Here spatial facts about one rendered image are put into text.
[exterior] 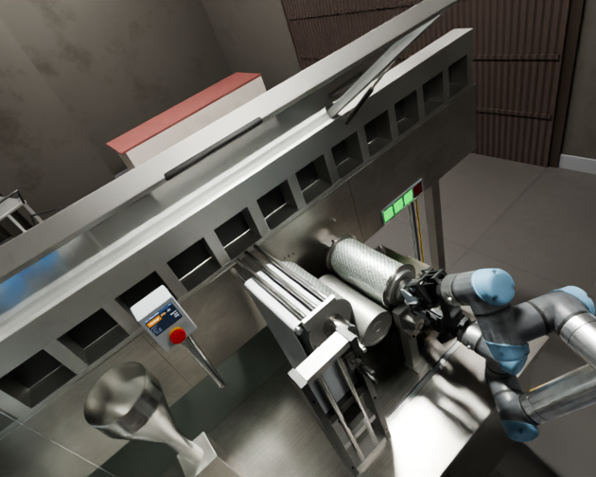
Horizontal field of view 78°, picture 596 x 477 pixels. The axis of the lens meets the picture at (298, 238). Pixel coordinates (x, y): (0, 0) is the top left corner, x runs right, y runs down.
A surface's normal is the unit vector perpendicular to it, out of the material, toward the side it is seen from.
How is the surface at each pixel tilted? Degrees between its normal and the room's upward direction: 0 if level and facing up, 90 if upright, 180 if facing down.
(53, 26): 90
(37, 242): 57
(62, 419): 90
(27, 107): 90
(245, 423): 0
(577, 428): 0
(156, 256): 90
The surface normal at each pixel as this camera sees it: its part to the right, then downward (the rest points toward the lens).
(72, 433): 0.59, 0.36
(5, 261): 0.33, -0.10
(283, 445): -0.30, -0.73
